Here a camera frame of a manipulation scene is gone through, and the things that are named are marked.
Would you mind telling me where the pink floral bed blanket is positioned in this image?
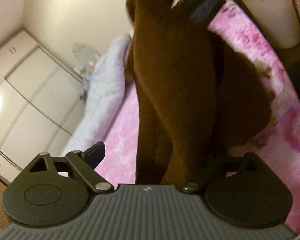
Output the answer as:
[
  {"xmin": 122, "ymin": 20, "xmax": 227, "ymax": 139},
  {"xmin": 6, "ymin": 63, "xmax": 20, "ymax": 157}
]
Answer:
[{"xmin": 96, "ymin": 1, "xmax": 300, "ymax": 234}]

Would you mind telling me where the white striped duvet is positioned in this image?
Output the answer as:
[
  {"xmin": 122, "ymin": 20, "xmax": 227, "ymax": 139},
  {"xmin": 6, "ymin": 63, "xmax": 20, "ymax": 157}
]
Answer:
[{"xmin": 61, "ymin": 34, "xmax": 132, "ymax": 156}]

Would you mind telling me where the white wardrobe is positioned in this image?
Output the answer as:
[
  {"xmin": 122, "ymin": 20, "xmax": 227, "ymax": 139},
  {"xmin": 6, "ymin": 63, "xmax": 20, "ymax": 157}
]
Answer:
[{"xmin": 0, "ymin": 30, "xmax": 84, "ymax": 183}]

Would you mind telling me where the white pillow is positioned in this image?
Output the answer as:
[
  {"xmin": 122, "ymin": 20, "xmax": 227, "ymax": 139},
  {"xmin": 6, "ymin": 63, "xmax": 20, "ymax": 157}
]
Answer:
[{"xmin": 242, "ymin": 0, "xmax": 300, "ymax": 49}]

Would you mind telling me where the brown knit cardigan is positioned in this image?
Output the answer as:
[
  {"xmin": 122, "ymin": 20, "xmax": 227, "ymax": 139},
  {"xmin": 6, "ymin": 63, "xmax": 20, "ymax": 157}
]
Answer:
[{"xmin": 125, "ymin": 0, "xmax": 271, "ymax": 185}]

